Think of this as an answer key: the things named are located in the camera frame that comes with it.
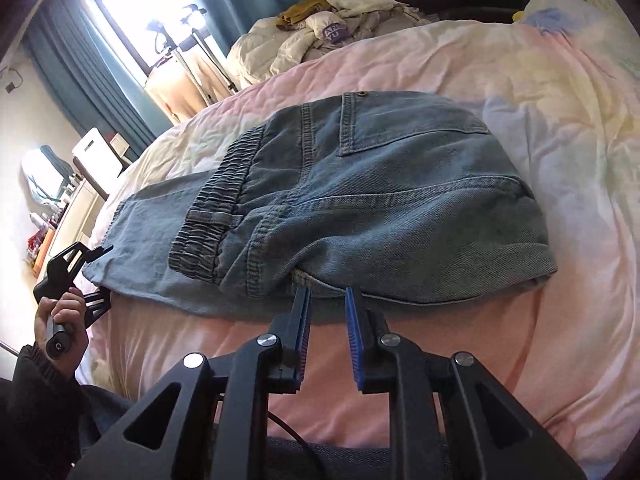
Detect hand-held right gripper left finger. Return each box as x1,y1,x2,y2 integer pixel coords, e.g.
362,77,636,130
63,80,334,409
70,286,313,480

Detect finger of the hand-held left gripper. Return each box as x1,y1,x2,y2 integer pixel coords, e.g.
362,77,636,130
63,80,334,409
50,242,114,281
81,287,112,331

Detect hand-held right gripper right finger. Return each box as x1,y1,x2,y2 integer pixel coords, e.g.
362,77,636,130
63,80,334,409
345,287,588,480

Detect blue denim jeans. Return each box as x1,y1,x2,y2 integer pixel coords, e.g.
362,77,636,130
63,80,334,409
82,91,558,322

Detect person's left forearm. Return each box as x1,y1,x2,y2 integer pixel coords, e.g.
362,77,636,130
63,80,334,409
0,344,93,480

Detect person's left hand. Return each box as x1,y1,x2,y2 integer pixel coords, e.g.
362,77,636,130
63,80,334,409
34,287,91,376

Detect white dresser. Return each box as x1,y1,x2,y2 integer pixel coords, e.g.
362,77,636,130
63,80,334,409
29,174,109,282

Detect oval mirror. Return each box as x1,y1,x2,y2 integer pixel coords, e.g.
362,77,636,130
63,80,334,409
21,144,72,207

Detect white appliance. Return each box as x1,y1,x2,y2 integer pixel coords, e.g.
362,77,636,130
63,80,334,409
71,127,124,179

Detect beige hanging cloth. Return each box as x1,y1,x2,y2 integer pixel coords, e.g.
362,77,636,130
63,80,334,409
144,51,237,127

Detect black tripod stand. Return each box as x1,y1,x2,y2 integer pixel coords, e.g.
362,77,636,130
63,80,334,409
146,4,239,97

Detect pastel tie-dye duvet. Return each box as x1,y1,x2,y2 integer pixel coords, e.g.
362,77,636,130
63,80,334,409
75,19,640,467

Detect window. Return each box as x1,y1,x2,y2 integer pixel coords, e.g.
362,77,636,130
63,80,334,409
81,0,227,77

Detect cream down jacket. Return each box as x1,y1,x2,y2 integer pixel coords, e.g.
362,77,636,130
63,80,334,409
227,15,351,92

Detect white garment with purple print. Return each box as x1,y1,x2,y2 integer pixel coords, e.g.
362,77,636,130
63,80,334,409
304,11,352,44

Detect grey garment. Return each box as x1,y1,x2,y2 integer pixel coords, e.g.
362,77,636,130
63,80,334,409
344,6,442,42

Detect mustard yellow garment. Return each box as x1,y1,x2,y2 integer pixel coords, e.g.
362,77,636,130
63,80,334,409
276,0,332,32

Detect black armchair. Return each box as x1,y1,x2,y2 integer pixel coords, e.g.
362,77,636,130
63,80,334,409
425,0,538,23

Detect pastel tie-dye pillow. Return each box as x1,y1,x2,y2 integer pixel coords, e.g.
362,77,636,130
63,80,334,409
522,0,603,37

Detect black cable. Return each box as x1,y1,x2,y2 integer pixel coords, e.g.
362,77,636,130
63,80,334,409
266,411,312,447

